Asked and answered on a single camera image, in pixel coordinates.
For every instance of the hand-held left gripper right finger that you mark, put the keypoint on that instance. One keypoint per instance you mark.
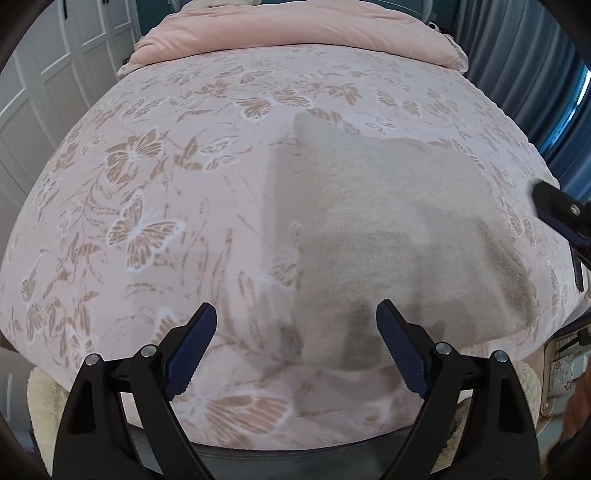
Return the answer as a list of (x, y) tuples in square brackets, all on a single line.
[(401, 350)]

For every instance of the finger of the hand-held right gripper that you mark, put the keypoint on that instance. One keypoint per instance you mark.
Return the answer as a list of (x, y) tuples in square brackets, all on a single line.
[(565, 217)]

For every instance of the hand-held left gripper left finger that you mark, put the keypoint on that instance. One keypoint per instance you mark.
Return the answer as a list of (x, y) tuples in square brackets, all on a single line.
[(191, 348)]

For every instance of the beige sweater with black hearts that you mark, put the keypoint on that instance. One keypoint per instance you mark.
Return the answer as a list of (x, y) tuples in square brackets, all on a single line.
[(392, 221)]

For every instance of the blue curtain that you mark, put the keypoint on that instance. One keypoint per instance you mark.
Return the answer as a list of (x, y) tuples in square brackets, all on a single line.
[(572, 106)]

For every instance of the cream fluffy rug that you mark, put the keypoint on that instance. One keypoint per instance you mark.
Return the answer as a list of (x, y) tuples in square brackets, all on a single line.
[(46, 406)]

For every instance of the floral print cloth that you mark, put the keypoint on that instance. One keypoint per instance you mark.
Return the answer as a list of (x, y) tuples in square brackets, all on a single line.
[(565, 374)]

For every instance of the pink butterfly printed blanket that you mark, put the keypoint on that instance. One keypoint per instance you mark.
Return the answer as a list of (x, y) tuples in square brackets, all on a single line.
[(161, 184)]

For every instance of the grey curtain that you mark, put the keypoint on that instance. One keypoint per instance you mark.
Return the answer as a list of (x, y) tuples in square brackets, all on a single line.
[(512, 55)]

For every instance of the person's leg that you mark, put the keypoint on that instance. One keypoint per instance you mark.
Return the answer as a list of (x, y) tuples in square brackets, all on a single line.
[(579, 410)]

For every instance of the white wardrobe doors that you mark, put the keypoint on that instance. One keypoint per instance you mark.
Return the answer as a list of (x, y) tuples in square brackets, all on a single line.
[(55, 69)]

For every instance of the pink duvet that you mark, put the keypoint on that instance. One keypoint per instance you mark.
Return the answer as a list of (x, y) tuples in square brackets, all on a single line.
[(300, 27)]

